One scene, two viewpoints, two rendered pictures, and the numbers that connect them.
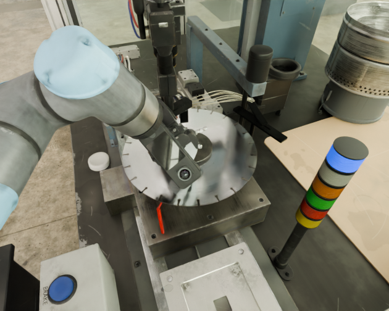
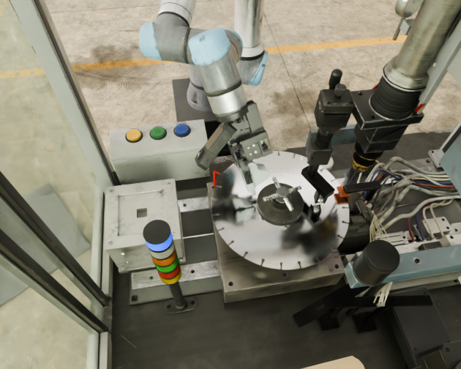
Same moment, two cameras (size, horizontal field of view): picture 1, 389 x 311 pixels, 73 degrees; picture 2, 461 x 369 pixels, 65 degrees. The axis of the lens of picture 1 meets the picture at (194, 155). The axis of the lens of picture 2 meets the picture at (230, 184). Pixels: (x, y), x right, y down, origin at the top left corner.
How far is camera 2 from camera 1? 68 cm
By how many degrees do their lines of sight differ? 58
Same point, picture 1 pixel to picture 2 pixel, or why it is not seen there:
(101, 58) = (200, 50)
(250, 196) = (236, 274)
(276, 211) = (235, 326)
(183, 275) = (168, 192)
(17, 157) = (173, 48)
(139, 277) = (198, 191)
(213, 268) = (167, 211)
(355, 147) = (154, 235)
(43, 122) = not seen: hidden behind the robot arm
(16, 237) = not seen: hidden behind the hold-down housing
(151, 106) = (218, 104)
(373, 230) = not seen: outside the picture
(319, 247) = (184, 356)
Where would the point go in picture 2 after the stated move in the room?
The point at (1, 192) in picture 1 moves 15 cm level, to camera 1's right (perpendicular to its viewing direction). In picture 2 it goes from (155, 48) to (131, 96)
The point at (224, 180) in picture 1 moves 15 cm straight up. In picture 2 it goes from (233, 225) to (235, 188)
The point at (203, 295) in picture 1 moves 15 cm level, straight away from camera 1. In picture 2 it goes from (152, 202) to (207, 218)
